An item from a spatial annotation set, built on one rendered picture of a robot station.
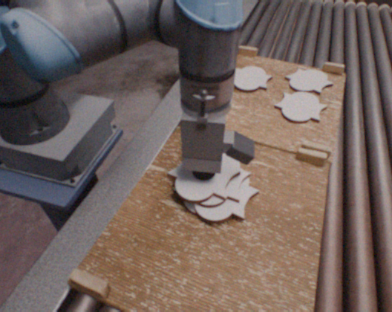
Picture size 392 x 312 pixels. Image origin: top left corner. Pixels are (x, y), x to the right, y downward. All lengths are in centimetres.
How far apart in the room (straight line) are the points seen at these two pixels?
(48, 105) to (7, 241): 125
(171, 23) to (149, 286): 36
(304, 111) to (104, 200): 52
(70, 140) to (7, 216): 131
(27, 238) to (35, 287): 126
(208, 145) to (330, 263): 28
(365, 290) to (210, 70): 40
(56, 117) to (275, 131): 49
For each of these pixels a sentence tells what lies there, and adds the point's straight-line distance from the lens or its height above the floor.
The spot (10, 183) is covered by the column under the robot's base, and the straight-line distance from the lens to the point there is 77.
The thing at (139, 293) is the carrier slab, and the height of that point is 94.
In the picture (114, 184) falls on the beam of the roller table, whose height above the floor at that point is 92.
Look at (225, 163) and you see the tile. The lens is 54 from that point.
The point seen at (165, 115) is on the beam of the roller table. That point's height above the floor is 92.
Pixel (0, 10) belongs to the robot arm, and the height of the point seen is 119.
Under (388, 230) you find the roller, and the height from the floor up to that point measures 92.
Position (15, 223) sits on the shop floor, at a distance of 189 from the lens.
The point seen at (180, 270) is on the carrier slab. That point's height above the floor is 94.
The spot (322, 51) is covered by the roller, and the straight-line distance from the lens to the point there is 116.
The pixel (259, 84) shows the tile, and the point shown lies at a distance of 85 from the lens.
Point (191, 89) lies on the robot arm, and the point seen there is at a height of 118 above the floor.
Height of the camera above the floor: 138
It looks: 45 degrees down
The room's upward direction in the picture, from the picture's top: straight up
